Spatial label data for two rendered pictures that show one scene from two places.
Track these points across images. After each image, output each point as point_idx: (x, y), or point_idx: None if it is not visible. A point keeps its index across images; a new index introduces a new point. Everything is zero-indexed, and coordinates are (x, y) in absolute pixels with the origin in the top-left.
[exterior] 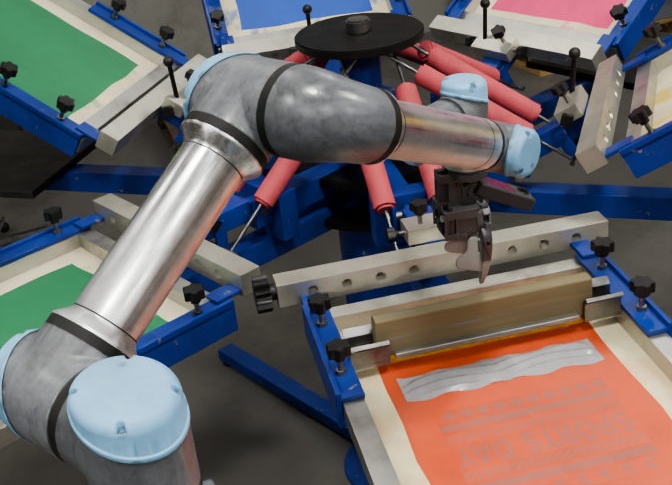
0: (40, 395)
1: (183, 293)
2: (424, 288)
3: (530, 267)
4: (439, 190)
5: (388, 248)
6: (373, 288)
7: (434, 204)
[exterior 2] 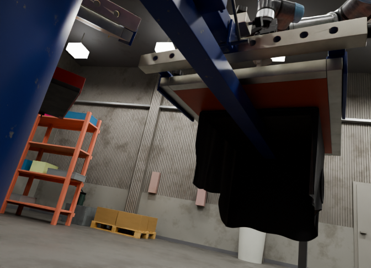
0: None
1: None
2: (231, 67)
3: (192, 74)
4: (276, 28)
5: (173, 0)
6: (285, 56)
7: (274, 31)
